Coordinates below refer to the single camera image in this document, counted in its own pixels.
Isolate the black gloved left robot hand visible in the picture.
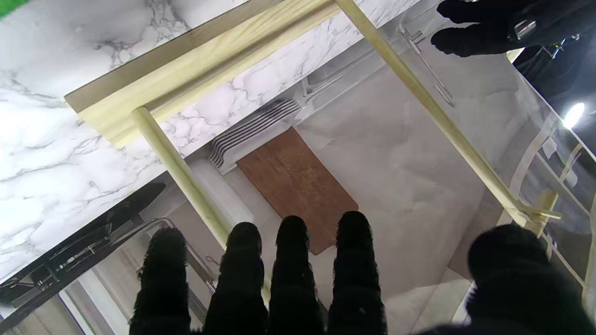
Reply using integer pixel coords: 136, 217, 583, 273
431, 0, 596, 57

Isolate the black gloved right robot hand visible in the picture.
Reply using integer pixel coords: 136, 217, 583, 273
130, 211, 596, 335

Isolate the chrome kitchen faucet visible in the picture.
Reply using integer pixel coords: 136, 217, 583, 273
398, 21, 456, 108

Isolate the brown wooden cutting board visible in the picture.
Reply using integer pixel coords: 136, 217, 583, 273
236, 127, 359, 255

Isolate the stack of white plates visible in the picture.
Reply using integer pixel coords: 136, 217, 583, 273
208, 99, 302, 169

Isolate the large steel stock pot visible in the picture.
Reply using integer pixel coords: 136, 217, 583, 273
61, 216, 219, 335

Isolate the black stove top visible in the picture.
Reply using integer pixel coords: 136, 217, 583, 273
0, 183, 167, 326

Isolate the wooden hanging rack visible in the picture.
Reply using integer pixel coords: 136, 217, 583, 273
64, 0, 564, 308

